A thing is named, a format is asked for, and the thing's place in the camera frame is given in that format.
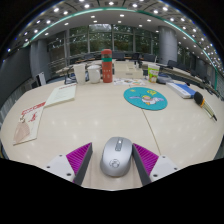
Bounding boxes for green printed paper cup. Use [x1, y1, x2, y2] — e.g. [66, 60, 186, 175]
[146, 62, 161, 84]

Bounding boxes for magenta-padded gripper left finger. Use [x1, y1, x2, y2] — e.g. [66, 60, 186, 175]
[44, 142, 94, 187]

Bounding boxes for silver grey computer mouse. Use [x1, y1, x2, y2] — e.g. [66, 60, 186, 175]
[99, 136, 134, 178]

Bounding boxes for round teal cartoon mouse pad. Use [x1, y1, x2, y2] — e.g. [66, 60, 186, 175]
[123, 86, 169, 112]

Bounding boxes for black office chairs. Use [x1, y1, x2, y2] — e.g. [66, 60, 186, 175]
[111, 50, 179, 69]

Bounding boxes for black handheld microphone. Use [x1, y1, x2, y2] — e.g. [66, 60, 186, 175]
[193, 91, 219, 122]

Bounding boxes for white paper with red header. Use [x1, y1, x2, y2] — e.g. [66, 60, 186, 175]
[43, 82, 78, 109]

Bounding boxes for white desk organizer box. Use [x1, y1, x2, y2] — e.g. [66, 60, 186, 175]
[113, 61, 145, 80]

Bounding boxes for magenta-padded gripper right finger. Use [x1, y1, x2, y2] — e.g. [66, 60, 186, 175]
[131, 142, 180, 187]

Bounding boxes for blue and white booklet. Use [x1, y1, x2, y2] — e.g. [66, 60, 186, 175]
[165, 81, 197, 100]

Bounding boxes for stacked white paper cups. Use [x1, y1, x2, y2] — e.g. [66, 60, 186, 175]
[72, 63, 88, 85]

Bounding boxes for red and white printed leaflet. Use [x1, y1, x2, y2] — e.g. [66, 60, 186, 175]
[12, 101, 47, 147]

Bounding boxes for ceiling spot lights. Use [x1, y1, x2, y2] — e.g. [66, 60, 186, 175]
[5, 0, 224, 73]

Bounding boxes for red bottle with green band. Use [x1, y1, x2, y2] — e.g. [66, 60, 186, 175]
[100, 48, 114, 84]

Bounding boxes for black conference desk unit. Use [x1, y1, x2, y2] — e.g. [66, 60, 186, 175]
[156, 73, 175, 85]

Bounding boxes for white lidded mug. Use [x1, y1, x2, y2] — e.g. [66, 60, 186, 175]
[86, 64, 102, 85]

